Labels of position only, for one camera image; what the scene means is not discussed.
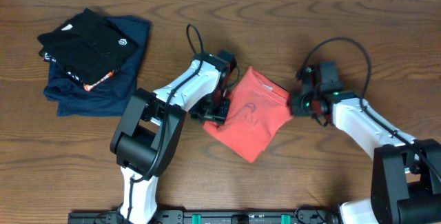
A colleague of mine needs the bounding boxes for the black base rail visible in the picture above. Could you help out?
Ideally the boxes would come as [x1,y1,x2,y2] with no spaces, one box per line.
[68,208,342,224]

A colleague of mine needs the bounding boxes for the red soccer t-shirt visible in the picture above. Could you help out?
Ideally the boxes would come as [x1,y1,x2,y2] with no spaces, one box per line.
[203,66,292,163]

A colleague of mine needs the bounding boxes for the folded navy blue shirt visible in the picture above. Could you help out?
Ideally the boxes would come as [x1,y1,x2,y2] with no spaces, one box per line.
[43,16,151,116]

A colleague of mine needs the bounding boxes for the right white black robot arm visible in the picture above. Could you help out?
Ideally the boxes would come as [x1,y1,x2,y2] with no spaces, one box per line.
[291,73,440,223]

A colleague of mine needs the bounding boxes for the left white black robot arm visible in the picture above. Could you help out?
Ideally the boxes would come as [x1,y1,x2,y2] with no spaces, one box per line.
[110,50,237,223]

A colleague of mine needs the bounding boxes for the folded black shirt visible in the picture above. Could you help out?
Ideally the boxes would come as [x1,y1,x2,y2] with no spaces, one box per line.
[37,8,138,79]

